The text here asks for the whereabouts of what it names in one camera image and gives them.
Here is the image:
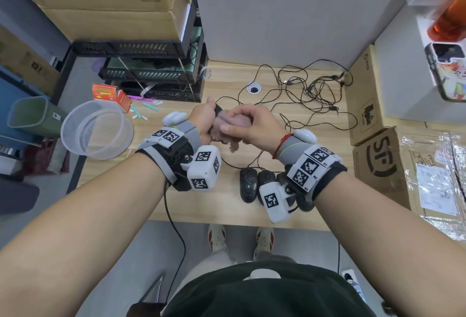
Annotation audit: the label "person's right hand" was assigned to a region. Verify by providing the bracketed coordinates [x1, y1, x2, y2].
[219, 104, 288, 157]

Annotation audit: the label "person's left hand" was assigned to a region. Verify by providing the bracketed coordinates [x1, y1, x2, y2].
[187, 96, 220, 145]

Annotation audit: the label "pink fluffy wiping cloth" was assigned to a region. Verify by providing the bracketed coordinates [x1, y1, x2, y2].
[210, 109, 254, 153]

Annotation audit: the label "tangle of black mouse cables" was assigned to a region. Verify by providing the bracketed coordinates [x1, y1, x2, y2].
[215, 59, 361, 183]

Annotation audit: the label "person's left forearm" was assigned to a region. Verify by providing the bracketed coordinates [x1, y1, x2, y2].
[0, 153, 172, 317]

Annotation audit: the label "person's right forearm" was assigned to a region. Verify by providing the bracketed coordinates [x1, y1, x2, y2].
[313, 171, 466, 317]

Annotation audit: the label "person's left shoe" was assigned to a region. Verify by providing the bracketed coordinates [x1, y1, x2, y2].
[207, 224, 226, 254]

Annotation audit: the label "person's beige trousers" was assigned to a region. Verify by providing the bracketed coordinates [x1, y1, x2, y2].
[160, 249, 299, 314]

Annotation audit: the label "person's dark shirt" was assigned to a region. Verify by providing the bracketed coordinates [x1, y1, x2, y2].
[162, 260, 368, 317]

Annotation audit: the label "grey left wrist sleeve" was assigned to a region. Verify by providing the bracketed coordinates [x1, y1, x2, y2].
[176, 119, 203, 146]

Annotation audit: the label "grey wrist sleeve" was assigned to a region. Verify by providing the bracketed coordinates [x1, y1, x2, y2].
[278, 135, 310, 165]
[176, 119, 203, 146]

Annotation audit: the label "white left wrist puck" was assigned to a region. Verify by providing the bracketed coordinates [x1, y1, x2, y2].
[162, 111, 188, 127]

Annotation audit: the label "white wrist puck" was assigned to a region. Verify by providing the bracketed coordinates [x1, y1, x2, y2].
[162, 111, 188, 127]
[293, 128, 318, 145]

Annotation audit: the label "grey right wrist sleeve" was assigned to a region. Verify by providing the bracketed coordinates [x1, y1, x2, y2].
[278, 135, 310, 165]

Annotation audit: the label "white right wrist puck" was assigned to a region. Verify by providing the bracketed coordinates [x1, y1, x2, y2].
[293, 128, 318, 145]

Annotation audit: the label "plain orange small box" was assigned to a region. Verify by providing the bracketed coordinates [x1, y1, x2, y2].
[116, 89, 133, 114]

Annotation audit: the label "orange box with green print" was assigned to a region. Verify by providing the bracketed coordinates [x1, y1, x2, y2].
[92, 84, 118, 103]

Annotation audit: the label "black stacked tray rack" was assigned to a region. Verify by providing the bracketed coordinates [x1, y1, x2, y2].
[71, 0, 209, 104]

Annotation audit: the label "small stamped cardboard box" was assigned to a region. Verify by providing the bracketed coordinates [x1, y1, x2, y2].
[344, 44, 403, 146]

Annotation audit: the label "clear plastic basin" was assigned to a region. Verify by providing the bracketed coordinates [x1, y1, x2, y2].
[61, 100, 134, 161]

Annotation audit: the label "plain cardboard box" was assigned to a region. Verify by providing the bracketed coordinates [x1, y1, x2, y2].
[38, 0, 192, 42]

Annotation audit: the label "white chest device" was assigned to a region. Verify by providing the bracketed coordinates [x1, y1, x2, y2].
[243, 268, 282, 280]

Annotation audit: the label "cardboard box with black logo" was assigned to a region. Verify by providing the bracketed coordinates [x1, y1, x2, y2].
[352, 126, 466, 241]

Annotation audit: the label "large white box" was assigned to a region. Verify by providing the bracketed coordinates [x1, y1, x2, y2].
[374, 2, 466, 130]

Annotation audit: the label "dark red bag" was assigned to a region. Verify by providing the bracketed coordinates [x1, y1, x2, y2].
[21, 138, 72, 175]

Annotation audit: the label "white power strip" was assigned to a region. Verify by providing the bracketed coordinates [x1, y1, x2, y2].
[340, 268, 365, 299]

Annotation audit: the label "green trash bin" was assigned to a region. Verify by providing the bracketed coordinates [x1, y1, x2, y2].
[7, 96, 68, 138]

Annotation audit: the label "cardboard box with small prints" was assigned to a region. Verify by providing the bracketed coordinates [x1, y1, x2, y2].
[0, 25, 62, 96]

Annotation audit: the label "blue panel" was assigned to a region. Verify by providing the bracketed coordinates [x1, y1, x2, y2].
[0, 67, 50, 143]

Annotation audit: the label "phone with colourful case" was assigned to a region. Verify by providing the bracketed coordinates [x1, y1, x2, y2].
[424, 42, 466, 104]

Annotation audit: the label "dark grey padded seat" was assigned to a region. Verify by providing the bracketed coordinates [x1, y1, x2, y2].
[0, 177, 40, 216]

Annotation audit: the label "orange bottle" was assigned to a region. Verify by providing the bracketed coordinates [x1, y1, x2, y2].
[426, 0, 466, 43]

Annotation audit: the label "red string bracelet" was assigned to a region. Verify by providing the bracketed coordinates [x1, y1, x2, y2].
[272, 133, 295, 160]

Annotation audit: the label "left wrist camera rig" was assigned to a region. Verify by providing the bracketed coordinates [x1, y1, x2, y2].
[135, 128, 223, 192]

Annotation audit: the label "black left rig cable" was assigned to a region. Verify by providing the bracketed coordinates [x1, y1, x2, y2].
[164, 181, 187, 303]

